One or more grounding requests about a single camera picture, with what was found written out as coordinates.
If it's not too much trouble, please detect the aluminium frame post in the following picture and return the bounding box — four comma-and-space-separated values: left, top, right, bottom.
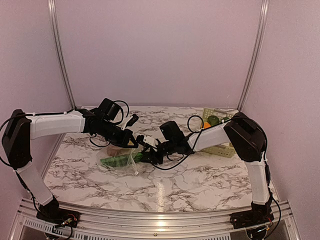
237, 0, 270, 112
48, 0, 76, 109

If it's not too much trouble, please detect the yellow orange fake corn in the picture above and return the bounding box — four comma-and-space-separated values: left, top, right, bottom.
203, 122, 211, 129

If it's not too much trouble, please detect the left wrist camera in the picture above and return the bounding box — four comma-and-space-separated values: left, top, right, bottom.
121, 113, 139, 130

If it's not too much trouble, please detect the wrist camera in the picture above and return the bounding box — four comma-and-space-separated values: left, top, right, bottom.
136, 134, 159, 148
121, 113, 139, 130

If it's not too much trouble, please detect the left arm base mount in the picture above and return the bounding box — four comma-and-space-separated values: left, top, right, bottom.
36, 209, 80, 228

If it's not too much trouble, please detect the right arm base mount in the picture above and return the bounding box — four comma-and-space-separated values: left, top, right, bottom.
230, 210, 274, 229

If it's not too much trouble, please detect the pale green plastic basket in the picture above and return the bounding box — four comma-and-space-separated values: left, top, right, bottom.
201, 107, 238, 158

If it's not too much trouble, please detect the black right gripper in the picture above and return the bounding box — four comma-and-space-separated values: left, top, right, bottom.
139, 139, 176, 165

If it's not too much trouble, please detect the right aluminium frame post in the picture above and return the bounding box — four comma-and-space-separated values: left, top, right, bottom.
237, 0, 270, 112

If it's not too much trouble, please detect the green fake cucumber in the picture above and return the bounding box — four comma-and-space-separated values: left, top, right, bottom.
100, 153, 137, 168

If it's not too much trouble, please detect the front aluminium rail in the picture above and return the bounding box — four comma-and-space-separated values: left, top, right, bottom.
9, 197, 301, 240

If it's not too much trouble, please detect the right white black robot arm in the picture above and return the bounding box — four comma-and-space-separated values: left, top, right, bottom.
136, 112, 274, 228

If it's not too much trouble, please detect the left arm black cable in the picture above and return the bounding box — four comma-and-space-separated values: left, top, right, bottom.
0, 100, 130, 167

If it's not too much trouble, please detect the left aluminium frame post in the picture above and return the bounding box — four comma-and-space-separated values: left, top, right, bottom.
48, 0, 76, 109

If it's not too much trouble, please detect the polka dot zip top bag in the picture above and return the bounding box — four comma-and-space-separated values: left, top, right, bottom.
96, 145, 149, 176

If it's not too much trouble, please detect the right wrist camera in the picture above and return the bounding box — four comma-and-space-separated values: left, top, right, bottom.
136, 134, 159, 148

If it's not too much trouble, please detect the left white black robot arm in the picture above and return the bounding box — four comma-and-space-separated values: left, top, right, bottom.
0, 98, 139, 223

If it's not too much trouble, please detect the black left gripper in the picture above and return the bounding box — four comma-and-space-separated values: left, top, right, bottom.
98, 119, 139, 148

